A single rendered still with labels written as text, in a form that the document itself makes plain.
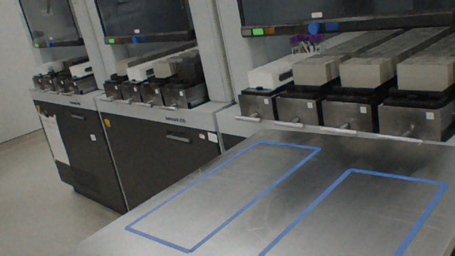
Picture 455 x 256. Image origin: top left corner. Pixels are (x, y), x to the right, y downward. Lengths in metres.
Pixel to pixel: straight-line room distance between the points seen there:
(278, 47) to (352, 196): 0.90
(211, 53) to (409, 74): 0.69
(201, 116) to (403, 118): 0.72
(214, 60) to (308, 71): 0.40
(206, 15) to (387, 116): 0.71
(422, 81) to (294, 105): 0.32
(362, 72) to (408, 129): 0.19
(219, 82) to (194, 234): 0.95
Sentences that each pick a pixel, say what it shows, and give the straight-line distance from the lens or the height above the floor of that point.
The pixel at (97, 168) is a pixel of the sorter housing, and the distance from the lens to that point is 2.48.
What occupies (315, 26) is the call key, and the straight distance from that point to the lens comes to 1.16.
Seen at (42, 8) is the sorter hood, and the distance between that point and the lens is 2.58.
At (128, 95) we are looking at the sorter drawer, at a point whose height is 0.76.
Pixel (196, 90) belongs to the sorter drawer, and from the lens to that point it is 1.58.
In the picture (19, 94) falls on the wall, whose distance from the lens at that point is 4.62.
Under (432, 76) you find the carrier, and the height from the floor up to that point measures 0.85.
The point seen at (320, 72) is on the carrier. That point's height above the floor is 0.86.
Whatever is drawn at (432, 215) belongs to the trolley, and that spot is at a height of 0.82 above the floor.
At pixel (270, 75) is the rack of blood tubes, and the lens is 1.28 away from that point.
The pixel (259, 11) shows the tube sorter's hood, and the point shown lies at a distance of 1.30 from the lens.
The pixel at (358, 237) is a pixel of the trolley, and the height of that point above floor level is 0.82.
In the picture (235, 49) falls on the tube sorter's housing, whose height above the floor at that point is 0.92.
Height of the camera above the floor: 1.14
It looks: 19 degrees down
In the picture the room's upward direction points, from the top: 12 degrees counter-clockwise
